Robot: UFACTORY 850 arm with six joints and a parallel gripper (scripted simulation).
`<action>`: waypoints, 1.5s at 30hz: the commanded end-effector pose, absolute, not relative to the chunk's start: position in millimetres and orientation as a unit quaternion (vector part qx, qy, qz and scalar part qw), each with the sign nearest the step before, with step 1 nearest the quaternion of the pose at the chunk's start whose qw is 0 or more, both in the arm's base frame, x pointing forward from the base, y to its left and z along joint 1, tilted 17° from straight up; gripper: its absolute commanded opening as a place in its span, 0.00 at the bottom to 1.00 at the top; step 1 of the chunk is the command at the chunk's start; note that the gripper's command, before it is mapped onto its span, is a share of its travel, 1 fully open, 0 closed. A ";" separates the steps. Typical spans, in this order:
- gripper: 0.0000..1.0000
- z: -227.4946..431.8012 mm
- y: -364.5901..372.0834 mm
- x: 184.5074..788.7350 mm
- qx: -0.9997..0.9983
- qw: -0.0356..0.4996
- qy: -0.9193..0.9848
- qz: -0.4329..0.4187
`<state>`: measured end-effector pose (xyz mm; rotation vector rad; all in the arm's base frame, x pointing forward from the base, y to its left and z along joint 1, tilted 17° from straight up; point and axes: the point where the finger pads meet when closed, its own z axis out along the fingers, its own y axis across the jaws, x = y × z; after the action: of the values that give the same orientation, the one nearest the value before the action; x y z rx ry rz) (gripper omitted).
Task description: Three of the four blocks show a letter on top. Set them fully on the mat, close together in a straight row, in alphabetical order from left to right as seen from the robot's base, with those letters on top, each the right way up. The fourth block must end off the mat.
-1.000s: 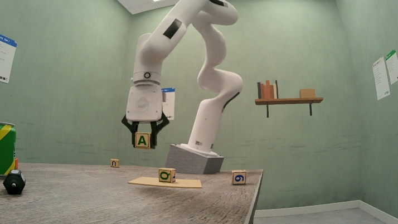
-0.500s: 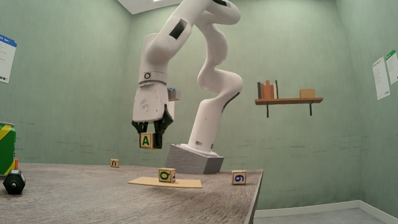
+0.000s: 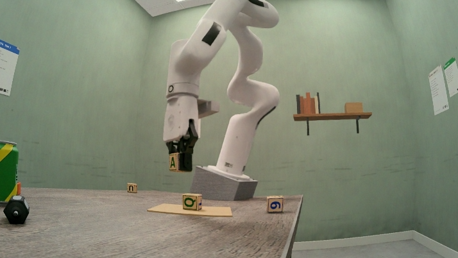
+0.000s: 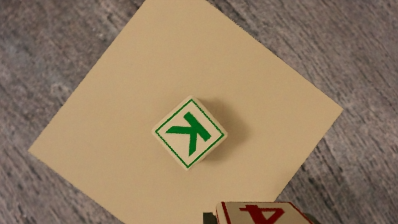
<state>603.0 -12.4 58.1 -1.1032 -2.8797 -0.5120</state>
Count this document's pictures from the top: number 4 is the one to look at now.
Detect beige mat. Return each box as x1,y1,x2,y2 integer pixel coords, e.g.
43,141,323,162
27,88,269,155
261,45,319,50
28,0,343,224

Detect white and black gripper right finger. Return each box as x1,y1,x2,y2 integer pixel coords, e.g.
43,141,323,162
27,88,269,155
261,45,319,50
303,213,321,224

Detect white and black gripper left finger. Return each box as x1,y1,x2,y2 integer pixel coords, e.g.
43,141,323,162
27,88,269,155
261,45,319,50
203,212,217,224

